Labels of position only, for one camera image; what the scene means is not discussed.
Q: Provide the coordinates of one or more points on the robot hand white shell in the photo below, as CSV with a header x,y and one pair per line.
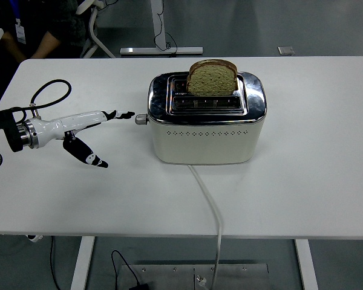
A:
x,y
72,121

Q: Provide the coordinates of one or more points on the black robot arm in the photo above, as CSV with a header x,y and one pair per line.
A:
x,y
3,121

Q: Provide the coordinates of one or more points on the silver toaster lever knob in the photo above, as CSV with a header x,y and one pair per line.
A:
x,y
141,119

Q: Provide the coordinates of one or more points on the cream and chrome toaster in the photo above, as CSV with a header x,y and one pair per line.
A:
x,y
205,145

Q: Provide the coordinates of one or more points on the white office chair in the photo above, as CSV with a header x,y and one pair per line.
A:
x,y
92,27

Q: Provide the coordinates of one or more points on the person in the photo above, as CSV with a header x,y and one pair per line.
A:
x,y
63,24

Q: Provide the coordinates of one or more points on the white desk leg with foot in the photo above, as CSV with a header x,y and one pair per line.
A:
x,y
161,50

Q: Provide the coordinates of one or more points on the small white device under table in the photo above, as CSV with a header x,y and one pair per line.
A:
x,y
34,238

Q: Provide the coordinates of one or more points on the white table leg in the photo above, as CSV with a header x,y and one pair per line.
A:
x,y
307,266
83,262

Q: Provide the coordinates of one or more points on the brown bread slice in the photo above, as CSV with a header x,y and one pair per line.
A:
x,y
211,81

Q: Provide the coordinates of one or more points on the grey metal plate with screws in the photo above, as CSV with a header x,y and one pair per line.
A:
x,y
169,278

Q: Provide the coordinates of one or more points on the white power plug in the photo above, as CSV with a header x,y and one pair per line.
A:
x,y
199,280

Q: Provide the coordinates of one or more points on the grey floor socket plate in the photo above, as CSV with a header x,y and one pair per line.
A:
x,y
285,50

